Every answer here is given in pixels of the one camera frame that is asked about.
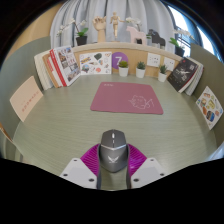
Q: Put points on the wooden mannequin figure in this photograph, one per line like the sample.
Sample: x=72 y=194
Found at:
x=115 y=25

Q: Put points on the black horse figurine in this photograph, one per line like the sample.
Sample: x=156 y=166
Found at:
x=156 y=38

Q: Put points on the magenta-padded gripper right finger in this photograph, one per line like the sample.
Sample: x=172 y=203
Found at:
x=138 y=163

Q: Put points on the pink horse figurine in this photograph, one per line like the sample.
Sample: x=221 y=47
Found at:
x=135 y=34

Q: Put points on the window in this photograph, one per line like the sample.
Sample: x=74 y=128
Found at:
x=181 y=21

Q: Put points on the light wooden ledge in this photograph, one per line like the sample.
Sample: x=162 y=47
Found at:
x=126 y=47

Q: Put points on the grey curtain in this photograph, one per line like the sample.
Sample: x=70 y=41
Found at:
x=100 y=10

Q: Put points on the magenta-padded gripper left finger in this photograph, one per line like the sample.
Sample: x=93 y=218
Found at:
x=87 y=163

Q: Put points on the grey computer mouse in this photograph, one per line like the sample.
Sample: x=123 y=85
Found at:
x=113 y=153

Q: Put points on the red and white magazine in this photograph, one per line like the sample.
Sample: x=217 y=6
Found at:
x=66 y=65

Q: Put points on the black book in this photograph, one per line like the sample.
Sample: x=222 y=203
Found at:
x=181 y=75

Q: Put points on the white wall socket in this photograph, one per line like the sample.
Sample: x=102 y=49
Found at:
x=153 y=60

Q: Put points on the white wall switch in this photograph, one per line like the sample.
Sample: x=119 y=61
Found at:
x=169 y=64

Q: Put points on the white sticker picture card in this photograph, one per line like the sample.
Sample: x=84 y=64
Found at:
x=95 y=63

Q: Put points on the wooden hand model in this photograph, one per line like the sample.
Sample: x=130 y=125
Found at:
x=100 y=28

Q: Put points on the purple round number sign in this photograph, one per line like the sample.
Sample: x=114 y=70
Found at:
x=118 y=60

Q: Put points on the small succulent in white pot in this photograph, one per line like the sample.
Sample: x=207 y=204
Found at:
x=140 y=72
x=123 y=71
x=162 y=76

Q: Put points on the pink mouse pad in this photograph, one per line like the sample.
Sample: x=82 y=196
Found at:
x=120 y=98

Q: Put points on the brown book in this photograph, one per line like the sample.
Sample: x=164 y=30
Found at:
x=50 y=71

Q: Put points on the colourful food picture card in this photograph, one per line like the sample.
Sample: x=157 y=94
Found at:
x=209 y=107

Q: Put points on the pale pink card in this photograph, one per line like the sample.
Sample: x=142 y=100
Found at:
x=26 y=98

